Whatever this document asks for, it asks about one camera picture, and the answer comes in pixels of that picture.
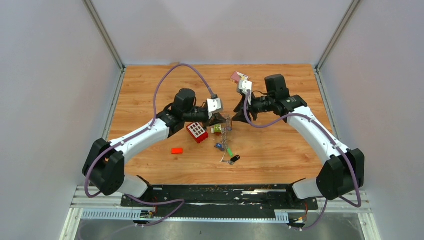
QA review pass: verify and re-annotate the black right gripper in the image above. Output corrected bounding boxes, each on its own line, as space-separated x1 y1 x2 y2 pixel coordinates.
232 91 275 124

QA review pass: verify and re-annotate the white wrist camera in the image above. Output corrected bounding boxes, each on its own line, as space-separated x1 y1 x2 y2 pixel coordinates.
236 80 253 95
206 97 224 114

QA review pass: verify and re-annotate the green key tag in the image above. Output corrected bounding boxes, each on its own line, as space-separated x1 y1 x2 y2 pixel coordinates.
226 148 234 157

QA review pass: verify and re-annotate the red toy brick car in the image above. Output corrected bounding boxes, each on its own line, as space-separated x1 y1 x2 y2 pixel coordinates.
210 124 225 135

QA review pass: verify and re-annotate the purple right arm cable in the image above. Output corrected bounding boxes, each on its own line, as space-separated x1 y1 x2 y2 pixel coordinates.
243 90 363 232

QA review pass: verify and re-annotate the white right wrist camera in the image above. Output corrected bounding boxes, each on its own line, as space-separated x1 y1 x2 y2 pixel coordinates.
236 80 253 95

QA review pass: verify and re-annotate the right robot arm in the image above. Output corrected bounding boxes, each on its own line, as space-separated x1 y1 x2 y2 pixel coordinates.
231 72 365 209

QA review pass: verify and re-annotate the small red toy brick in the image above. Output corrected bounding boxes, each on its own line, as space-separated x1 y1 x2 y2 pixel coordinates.
171 148 184 155

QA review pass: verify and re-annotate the chain of metal keyrings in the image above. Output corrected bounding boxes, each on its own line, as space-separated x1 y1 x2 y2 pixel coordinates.
219 114 233 153

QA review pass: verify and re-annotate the red window toy brick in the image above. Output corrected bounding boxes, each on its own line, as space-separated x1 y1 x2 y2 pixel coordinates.
186 122 209 144

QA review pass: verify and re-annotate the aluminium frame post left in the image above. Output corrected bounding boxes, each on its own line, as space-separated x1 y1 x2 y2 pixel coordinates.
82 0 126 72

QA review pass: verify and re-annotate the red patterned card box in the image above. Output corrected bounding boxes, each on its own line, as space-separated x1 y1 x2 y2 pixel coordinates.
230 71 250 84

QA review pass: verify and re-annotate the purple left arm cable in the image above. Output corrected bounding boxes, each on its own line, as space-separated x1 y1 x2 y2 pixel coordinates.
84 63 218 229

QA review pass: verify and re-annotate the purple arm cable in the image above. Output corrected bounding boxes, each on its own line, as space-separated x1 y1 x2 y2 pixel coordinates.
243 90 363 232
84 63 218 229

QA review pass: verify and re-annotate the aluminium frame post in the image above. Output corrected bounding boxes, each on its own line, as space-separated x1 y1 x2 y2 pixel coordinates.
82 0 126 72
315 0 362 72

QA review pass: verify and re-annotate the aluminium frame post right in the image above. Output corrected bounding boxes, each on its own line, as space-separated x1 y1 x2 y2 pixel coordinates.
315 0 362 72

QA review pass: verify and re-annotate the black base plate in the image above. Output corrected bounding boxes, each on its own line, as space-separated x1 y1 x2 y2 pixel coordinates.
141 184 319 220

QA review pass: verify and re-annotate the key with black tag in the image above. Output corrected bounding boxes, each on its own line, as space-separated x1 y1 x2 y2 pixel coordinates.
222 155 241 165

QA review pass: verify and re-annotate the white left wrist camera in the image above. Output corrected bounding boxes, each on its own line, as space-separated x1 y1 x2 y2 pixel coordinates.
206 97 224 114

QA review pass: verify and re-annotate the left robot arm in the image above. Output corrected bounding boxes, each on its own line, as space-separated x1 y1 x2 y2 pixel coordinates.
82 88 226 207

